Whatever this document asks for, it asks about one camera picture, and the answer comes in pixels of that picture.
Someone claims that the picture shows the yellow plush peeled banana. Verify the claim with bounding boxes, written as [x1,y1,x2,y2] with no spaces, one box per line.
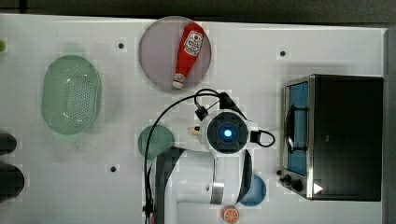
[188,126,200,135]

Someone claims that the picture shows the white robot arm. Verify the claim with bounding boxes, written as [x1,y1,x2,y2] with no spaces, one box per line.
[145,89,257,224]

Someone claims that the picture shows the toaster oven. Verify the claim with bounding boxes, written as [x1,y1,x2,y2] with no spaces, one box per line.
[277,74,384,202]

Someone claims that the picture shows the green mug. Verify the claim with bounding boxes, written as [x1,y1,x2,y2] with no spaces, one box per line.
[137,125,175,161]

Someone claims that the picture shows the red plush ketchup bottle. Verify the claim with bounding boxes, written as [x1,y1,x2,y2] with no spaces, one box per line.
[173,22,205,90]

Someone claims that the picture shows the blue cup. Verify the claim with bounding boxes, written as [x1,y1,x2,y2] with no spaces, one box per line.
[240,175,267,206]

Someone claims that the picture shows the orange slice toy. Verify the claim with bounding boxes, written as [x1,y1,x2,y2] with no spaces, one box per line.
[221,206,239,224]

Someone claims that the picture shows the green oval colander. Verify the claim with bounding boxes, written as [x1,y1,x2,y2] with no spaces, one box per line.
[41,55,102,135]

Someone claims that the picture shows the black cylinder upper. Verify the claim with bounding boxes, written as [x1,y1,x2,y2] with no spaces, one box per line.
[0,133,17,155]

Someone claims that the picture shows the black cylinder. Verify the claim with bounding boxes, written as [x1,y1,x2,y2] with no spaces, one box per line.
[0,133,17,155]
[0,164,25,203]

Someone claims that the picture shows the black cylinder lower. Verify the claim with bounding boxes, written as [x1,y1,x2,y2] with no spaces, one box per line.
[0,164,25,203]

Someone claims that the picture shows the lime green object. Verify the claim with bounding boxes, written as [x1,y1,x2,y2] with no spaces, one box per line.
[0,41,7,52]

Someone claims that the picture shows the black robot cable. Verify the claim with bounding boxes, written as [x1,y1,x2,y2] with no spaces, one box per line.
[142,88,276,224]

